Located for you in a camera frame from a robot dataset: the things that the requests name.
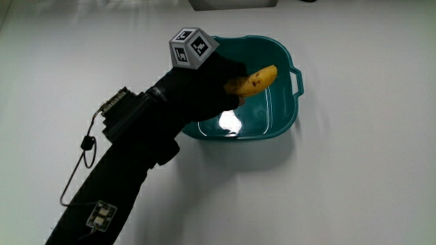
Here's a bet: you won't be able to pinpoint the thin grey cable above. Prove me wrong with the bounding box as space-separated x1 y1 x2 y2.
59 108 107 208

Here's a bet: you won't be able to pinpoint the person's left hand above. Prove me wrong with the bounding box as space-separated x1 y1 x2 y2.
153 27 247 123

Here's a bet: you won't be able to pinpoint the teal plastic basin plate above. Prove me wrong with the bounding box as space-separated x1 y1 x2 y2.
181 35 305 142

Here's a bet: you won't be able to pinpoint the person's left forearm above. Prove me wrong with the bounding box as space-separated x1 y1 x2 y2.
44 85 191 245

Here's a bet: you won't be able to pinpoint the grey box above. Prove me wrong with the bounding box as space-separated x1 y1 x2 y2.
187 0 279 12

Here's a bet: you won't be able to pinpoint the black wrist sensor module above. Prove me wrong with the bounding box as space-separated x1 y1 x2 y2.
98 86 161 143

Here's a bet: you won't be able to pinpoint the yellow banana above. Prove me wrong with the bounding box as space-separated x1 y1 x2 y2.
223 64 279 99

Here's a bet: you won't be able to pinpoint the small sensor circuit board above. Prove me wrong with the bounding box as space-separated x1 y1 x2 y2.
85 200 118 233

